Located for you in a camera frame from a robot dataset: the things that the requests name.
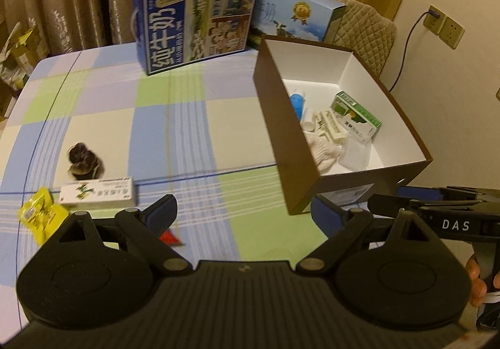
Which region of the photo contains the red candy packet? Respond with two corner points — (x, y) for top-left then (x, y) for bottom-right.
(160, 230), (182, 246)

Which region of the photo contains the white ointment box with bird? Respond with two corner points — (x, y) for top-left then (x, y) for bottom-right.
(58, 177), (137, 210)

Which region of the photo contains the white cloth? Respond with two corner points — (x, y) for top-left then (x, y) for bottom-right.
(304, 132), (342, 173)

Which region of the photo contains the dark velvet scrunchie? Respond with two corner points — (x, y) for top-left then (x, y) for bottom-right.
(68, 142), (104, 180)

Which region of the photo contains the green white medicine box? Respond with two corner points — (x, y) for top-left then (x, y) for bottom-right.
(330, 91), (382, 144)

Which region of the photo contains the cream hair claw clip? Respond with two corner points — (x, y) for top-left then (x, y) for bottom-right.
(313, 109), (347, 146)

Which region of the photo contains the yellow snack pouch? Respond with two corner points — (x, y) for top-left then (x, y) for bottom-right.
(18, 187), (69, 246)

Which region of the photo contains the small white medicine bottle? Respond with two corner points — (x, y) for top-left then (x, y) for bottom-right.
(301, 119), (315, 132)

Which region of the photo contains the blue toothpaste tube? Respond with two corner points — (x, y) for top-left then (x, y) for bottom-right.
(290, 92), (305, 121)

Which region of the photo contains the right hand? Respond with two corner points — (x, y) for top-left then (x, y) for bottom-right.
(465, 255), (488, 307)

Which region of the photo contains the brown cardboard shoe box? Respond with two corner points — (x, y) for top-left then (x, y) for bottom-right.
(253, 37), (432, 214)

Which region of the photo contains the checkered bed sheet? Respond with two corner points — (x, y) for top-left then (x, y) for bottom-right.
(1, 44), (324, 340)

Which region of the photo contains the beige quilted chair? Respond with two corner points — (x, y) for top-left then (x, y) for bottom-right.
(326, 0), (397, 77)

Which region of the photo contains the dark blue milk carton box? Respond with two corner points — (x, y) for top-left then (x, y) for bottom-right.
(131, 0), (256, 75)

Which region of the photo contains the open cardboard box with bag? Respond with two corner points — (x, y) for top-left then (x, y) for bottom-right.
(1, 19), (49, 92)

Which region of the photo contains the light blue milk carton box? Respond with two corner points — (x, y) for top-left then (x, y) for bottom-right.
(248, 0), (346, 48)

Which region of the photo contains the wall power socket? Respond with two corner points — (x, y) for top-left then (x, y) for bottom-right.
(424, 5), (465, 50)

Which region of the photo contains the black power cable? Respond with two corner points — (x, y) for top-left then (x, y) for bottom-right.
(388, 10), (441, 94)

